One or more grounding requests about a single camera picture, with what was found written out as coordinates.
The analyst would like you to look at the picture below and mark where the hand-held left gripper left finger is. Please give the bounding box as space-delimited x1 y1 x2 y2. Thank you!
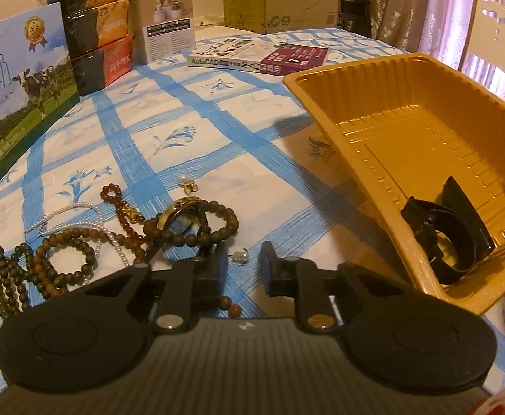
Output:
86 241 229 335

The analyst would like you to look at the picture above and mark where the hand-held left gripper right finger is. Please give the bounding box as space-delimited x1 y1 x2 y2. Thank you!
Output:
258 241 401 334

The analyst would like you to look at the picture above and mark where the dark bead bracelet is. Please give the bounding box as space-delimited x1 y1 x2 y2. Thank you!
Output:
142 199 240 248

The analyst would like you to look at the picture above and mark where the gold wrist watch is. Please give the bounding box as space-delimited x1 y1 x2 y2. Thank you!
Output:
142 196 219 269

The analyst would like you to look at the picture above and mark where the black wrist watch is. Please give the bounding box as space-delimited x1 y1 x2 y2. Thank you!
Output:
400 176 496 286

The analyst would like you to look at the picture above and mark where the yellow plastic tray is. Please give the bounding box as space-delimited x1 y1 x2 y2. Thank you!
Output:
283 52 505 317

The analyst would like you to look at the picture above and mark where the long green bead necklace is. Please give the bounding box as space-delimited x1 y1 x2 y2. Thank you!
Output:
0 242 36 324

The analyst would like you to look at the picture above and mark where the cream wooden chair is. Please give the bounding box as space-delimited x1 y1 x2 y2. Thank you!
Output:
457 0 505 101

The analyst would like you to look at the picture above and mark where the blue checked tablecloth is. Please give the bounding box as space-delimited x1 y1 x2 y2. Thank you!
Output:
0 26 505 398

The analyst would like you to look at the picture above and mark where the patterned curtain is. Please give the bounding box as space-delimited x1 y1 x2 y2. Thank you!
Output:
368 0 505 70

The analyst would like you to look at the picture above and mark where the maroon book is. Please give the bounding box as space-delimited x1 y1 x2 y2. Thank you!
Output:
259 43 330 77

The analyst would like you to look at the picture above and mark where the white software book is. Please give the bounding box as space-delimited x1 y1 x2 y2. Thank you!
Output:
186 37 280 70

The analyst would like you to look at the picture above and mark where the red instant noodle box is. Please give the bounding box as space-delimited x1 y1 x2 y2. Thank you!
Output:
71 36 135 96

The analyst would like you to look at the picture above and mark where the white product box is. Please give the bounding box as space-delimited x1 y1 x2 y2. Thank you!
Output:
124 0 198 66

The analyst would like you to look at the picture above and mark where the milk carton box with cows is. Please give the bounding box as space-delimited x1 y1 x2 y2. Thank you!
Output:
0 2 81 202

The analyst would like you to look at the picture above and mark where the orange-brown bead bracelet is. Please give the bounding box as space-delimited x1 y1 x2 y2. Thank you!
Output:
217 295 243 317

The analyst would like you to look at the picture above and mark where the brown bead bracelet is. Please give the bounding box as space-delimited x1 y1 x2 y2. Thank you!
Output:
34 228 96 300

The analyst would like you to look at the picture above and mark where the red-brown bead bracelet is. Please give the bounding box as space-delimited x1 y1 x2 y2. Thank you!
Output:
100 184 148 261

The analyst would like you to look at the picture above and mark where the white pearl necklace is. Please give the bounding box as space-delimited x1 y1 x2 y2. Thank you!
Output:
23 201 131 267

